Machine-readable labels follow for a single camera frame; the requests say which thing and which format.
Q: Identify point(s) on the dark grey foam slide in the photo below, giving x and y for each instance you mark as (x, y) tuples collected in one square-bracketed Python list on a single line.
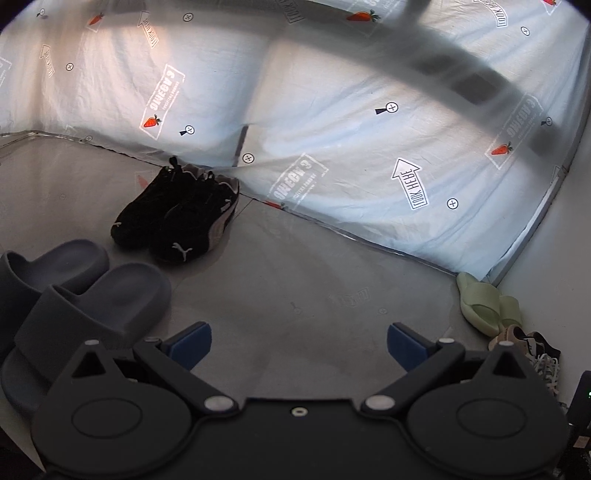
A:
[(69, 263), (115, 300)]

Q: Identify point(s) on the light green foam slide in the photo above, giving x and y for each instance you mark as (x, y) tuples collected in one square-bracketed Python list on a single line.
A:
[(510, 311), (480, 300)]

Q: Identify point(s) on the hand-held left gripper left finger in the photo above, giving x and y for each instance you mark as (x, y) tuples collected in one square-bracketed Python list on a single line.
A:
[(189, 344)]

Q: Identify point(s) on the black suede sneaker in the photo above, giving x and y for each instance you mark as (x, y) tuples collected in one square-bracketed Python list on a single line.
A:
[(138, 217), (194, 230)]

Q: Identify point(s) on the beige lace-up sneaker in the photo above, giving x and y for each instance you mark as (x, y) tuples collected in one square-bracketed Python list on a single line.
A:
[(512, 337), (547, 371)]

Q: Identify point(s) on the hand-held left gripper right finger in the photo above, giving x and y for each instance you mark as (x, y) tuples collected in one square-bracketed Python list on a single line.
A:
[(406, 348)]

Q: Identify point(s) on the white printed sheet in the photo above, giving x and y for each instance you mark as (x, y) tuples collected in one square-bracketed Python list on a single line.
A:
[(323, 92)]

